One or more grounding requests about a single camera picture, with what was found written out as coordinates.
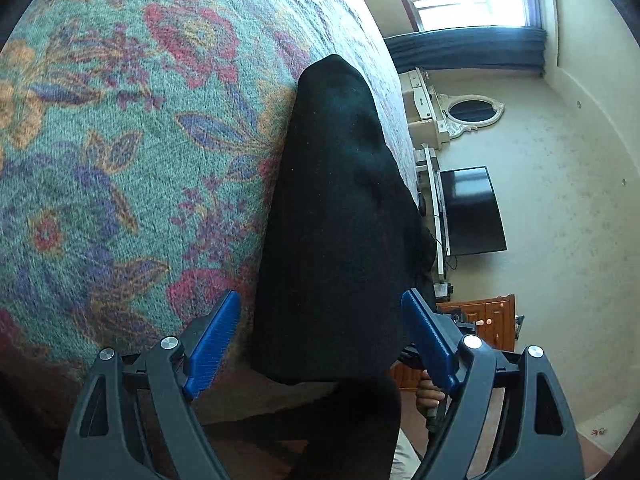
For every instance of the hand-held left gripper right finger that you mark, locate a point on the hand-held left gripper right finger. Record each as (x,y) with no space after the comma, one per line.
(431,342)

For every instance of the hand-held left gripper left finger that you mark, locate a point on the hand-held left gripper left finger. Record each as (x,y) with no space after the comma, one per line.
(212,345)

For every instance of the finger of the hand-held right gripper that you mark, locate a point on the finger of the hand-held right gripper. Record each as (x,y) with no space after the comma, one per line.
(411,354)

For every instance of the black pants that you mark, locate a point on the black pants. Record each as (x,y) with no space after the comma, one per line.
(340,235)

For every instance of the person's right hand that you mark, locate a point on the person's right hand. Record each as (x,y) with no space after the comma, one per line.
(429,392)

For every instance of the wooden cabinet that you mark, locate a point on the wooden cabinet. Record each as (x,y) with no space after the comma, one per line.
(492,320)

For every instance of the beige cloth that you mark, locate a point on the beige cloth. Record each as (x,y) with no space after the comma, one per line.
(406,460)

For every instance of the black flat television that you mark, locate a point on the black flat television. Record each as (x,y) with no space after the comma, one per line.
(472,210)

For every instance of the white television stand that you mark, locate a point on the white television stand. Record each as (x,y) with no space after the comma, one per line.
(431,200)

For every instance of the oval vanity mirror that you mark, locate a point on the oval vanity mirror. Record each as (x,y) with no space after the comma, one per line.
(472,110)

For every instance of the cream vanity dresser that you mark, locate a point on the cream vanity dresser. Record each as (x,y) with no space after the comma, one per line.
(425,110)

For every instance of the floral bed blanket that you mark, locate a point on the floral bed blanket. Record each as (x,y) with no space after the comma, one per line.
(125,135)

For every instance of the dark curtain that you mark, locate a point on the dark curtain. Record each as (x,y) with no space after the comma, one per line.
(465,50)

